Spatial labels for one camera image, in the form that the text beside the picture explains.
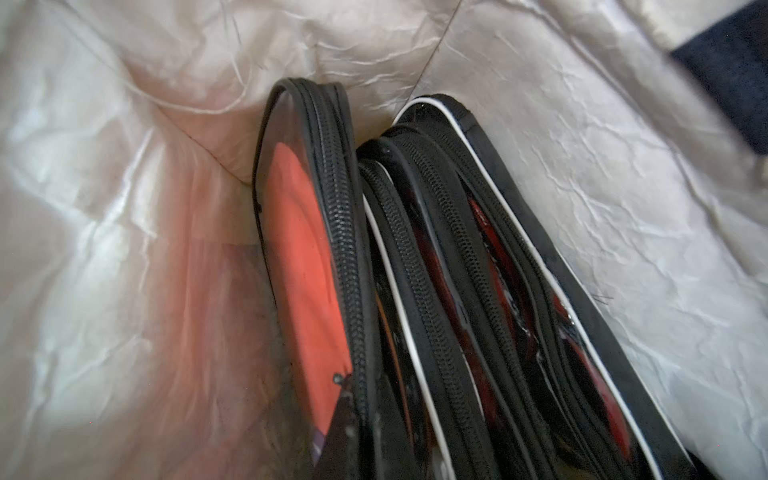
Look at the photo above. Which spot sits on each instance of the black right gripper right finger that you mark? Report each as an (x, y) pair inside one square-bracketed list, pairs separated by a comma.
[(393, 455)]

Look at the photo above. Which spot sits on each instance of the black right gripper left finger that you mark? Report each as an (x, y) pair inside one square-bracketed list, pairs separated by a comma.
[(341, 457)]

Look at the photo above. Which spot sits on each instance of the red paddle case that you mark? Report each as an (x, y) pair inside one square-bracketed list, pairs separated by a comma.
[(443, 375), (308, 205), (551, 416)]

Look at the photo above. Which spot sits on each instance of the cream canvas tote bag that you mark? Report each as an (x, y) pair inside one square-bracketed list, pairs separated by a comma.
[(137, 336)]

